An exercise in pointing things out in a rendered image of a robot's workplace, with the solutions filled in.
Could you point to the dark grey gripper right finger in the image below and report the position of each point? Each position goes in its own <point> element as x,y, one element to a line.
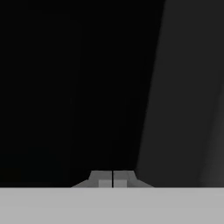
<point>124,178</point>

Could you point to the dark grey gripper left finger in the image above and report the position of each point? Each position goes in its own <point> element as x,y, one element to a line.
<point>100,178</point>

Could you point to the black microwave oven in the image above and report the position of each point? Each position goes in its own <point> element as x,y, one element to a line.
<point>87,87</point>

